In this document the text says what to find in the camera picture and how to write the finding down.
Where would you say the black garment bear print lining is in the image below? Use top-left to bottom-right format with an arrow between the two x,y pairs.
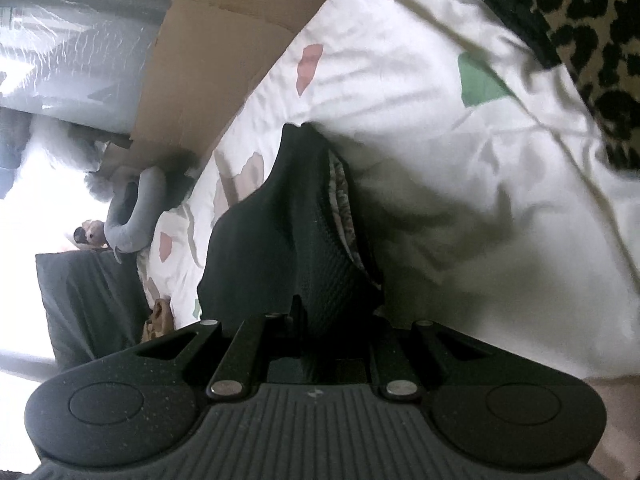
197,122 -> 387,343

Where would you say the brown garment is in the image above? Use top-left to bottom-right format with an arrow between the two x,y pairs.
141,299 -> 175,345

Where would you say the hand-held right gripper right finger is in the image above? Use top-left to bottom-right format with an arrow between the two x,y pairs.
367,310 -> 501,403

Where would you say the grey neck pillow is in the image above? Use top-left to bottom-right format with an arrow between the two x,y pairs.
104,166 -> 168,253

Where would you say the leopard print garment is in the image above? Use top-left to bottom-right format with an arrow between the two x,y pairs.
465,0 -> 640,171

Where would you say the dark green pillow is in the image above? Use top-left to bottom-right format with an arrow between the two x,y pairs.
35,249 -> 151,373

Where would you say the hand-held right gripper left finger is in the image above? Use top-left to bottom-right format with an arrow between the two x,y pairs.
131,294 -> 307,403

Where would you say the brown cardboard sheet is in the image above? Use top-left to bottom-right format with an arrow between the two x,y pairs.
100,0 -> 368,181

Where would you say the grey plastic wrapped mattress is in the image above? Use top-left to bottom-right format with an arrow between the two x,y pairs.
0,0 -> 183,136

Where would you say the bear printed white blanket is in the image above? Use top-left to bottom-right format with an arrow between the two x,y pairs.
135,0 -> 640,386

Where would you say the brown teddy bear toy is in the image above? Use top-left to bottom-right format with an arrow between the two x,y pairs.
74,218 -> 108,249

